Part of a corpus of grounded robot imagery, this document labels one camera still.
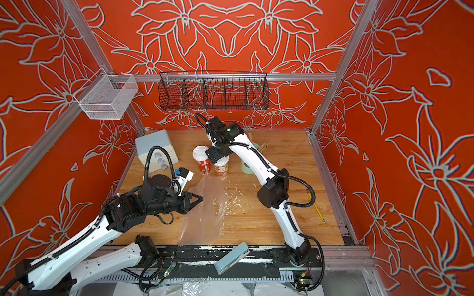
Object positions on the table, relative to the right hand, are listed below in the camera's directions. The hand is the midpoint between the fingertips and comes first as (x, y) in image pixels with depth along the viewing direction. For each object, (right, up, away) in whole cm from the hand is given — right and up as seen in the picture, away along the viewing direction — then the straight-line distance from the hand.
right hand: (219, 151), depth 85 cm
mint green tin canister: (+12, -9, +10) cm, 19 cm away
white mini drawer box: (-32, -4, +9) cm, 34 cm away
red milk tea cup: (-8, -5, +3) cm, 10 cm away
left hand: (-4, -17, -20) cm, 26 cm away
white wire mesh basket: (-58, +28, +9) cm, 65 cm away
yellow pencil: (+46, -27, +1) cm, 54 cm away
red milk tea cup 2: (+1, -8, +1) cm, 8 cm away
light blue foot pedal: (+6, -41, -16) cm, 44 cm away
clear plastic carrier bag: (-6, -30, -9) cm, 32 cm away
